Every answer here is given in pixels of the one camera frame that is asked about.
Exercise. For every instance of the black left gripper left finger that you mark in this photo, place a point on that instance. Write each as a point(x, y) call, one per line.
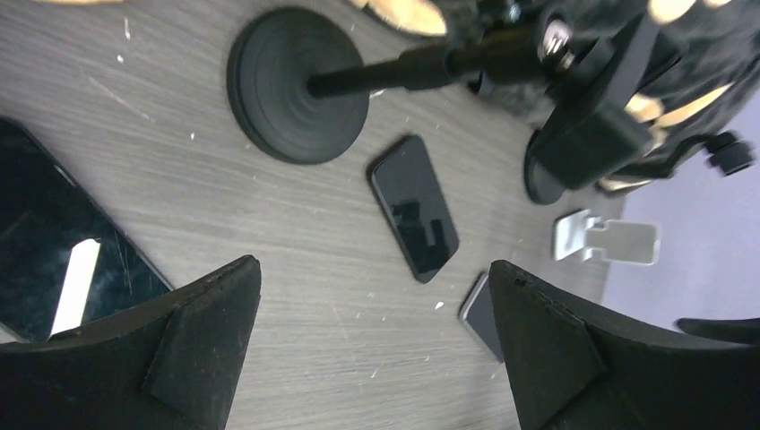
point(173, 362)

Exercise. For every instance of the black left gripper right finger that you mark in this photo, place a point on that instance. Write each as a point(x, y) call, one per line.
point(574, 364)

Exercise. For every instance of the white folding phone stand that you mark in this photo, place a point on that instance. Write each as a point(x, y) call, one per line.
point(614, 240)

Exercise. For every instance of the white-edged smartphone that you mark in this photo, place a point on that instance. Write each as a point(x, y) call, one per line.
point(478, 318)

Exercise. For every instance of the small black smartphone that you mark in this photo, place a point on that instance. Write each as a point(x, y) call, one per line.
point(405, 185)

